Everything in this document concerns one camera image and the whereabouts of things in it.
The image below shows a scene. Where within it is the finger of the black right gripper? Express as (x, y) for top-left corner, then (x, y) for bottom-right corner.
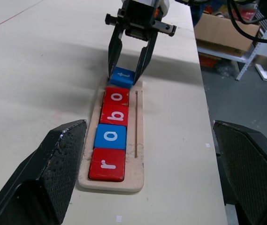
(107, 23), (126, 80)
(132, 30), (159, 85)

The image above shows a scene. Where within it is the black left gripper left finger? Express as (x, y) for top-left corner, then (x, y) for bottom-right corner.
(0, 119), (88, 225)

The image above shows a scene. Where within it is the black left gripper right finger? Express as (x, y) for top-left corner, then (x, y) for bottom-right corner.
(212, 120), (267, 225)

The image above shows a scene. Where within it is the blue letter tile t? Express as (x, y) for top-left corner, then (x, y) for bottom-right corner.
(109, 66), (135, 90)

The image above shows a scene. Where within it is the red letter tile o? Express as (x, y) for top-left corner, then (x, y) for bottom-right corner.
(102, 86), (130, 107)

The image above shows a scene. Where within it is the red letter tile b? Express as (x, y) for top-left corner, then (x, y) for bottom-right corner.
(99, 103), (130, 128)

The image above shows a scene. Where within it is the red letter tile r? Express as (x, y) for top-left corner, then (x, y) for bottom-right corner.
(88, 147), (126, 183)

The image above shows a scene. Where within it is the blue letter tile o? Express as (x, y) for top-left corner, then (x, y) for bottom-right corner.
(93, 123), (128, 151)

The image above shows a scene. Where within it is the wooden letter tray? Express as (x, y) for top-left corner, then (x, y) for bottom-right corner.
(77, 75), (146, 194)

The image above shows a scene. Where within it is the blue object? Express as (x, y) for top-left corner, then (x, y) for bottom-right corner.
(190, 3), (206, 28)

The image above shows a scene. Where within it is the red crate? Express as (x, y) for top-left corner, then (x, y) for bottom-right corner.
(198, 53), (221, 69)

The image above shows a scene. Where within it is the brown cardboard box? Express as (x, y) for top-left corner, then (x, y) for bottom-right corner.
(193, 12), (261, 57)

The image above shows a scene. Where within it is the white metal shelf rack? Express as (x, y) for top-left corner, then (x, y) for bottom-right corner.
(197, 14), (267, 82)

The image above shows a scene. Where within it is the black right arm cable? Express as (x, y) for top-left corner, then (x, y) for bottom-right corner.
(226, 0), (267, 44)

